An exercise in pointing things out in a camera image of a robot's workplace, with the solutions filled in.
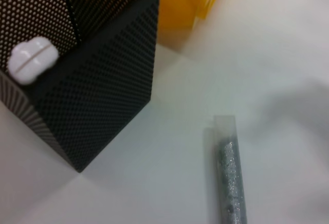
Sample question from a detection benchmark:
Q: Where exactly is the grey pen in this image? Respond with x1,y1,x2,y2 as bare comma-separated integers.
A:
204,115,248,224

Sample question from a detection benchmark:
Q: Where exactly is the mint green utility knife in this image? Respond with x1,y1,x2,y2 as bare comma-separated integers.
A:
8,35,59,88

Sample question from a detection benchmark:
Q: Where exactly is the black mesh pen holder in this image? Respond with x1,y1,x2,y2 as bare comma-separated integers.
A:
0,0,162,174

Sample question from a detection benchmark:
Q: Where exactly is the yellow plastic bin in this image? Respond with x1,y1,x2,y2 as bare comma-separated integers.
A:
156,0,227,53

